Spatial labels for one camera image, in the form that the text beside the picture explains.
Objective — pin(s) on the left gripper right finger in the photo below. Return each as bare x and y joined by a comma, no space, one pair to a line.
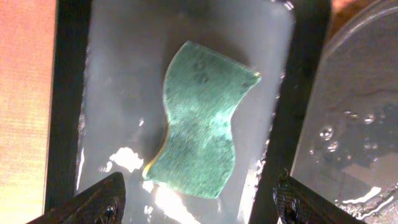
297,204

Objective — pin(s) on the black round tray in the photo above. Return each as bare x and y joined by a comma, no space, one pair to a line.
348,146

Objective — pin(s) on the black rectangular tray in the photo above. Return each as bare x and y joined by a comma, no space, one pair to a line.
107,113

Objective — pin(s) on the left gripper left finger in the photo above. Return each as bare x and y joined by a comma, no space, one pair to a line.
103,202

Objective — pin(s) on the green and yellow sponge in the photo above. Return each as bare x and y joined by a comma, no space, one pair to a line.
202,89

